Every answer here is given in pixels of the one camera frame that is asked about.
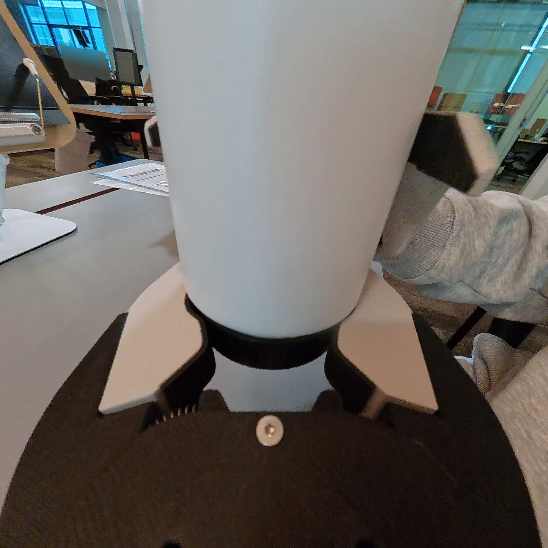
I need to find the grey desk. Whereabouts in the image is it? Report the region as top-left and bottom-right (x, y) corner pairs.
(0, 159), (189, 512)

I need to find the person's right forearm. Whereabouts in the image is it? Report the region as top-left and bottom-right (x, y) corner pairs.
(374, 188), (548, 326)

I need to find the paper sheet in plastic sleeve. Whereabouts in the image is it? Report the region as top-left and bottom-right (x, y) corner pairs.
(90, 162), (170, 197)

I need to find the white bottle black cap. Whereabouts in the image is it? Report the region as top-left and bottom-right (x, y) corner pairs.
(137, 0), (467, 369)

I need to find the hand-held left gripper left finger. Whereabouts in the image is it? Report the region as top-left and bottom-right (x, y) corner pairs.
(98, 261), (216, 419)

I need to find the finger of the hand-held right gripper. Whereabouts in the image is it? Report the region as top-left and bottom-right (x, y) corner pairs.
(407, 111), (500, 197)
(144, 115), (163, 149)

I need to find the large paned window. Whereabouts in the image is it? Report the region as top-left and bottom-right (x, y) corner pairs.
(21, 0), (104, 53)

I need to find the person's grey sweatshirt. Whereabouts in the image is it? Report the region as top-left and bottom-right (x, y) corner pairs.
(454, 333), (548, 548)

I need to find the wooden-edged office table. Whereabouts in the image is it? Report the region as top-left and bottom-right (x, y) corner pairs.
(70, 104), (157, 162)

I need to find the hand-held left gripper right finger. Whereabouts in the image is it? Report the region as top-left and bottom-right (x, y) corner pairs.
(324, 261), (439, 419)

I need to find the black monitor tan back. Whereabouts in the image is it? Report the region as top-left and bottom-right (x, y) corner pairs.
(0, 0), (78, 155)

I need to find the black framed grey screen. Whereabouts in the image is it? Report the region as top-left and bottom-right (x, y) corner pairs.
(112, 48), (143, 86)

